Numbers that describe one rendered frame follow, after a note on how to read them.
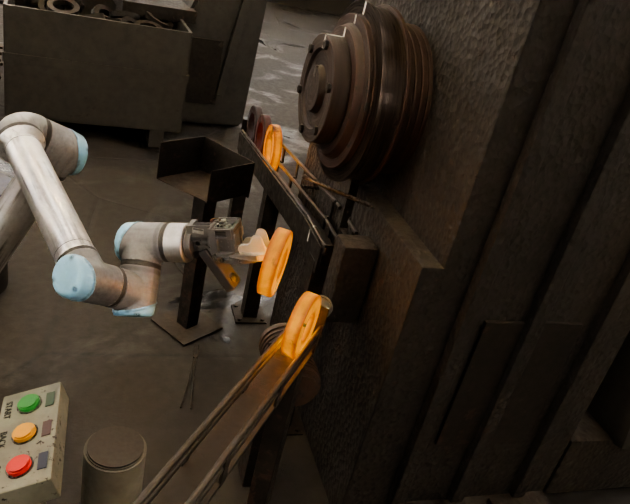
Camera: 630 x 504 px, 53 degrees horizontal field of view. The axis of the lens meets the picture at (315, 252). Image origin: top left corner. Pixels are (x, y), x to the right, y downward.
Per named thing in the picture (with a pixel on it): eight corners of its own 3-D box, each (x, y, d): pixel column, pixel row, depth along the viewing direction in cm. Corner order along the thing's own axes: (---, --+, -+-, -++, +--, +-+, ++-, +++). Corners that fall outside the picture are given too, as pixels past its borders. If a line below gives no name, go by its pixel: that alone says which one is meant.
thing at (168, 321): (182, 298, 266) (204, 135, 233) (224, 329, 254) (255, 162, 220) (141, 313, 251) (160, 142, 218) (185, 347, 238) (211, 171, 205)
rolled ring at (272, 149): (264, 128, 258) (272, 129, 259) (261, 173, 258) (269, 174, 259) (275, 119, 240) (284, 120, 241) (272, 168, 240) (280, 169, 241)
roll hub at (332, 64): (307, 123, 186) (328, 25, 173) (334, 160, 162) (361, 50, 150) (288, 121, 184) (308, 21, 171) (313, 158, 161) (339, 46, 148)
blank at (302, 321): (301, 362, 149) (288, 357, 149) (325, 301, 151) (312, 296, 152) (289, 358, 134) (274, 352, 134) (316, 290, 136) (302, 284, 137)
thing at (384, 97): (323, 146, 201) (360, -10, 179) (373, 213, 162) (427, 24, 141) (304, 144, 199) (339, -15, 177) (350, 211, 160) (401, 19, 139)
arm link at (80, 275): (-2, 88, 160) (88, 270, 124) (41, 108, 170) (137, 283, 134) (-27, 122, 163) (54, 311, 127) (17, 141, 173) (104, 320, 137)
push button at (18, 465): (34, 457, 109) (30, 450, 108) (32, 475, 106) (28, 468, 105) (10, 464, 109) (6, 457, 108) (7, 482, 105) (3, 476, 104)
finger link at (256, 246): (275, 238, 135) (234, 236, 137) (278, 263, 137) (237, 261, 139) (279, 232, 137) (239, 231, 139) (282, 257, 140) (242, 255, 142)
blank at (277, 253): (298, 222, 145) (284, 218, 145) (283, 243, 131) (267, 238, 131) (281, 282, 151) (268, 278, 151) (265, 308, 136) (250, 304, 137)
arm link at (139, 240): (128, 267, 151) (134, 226, 153) (177, 269, 148) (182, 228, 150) (108, 258, 142) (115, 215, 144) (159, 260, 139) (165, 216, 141)
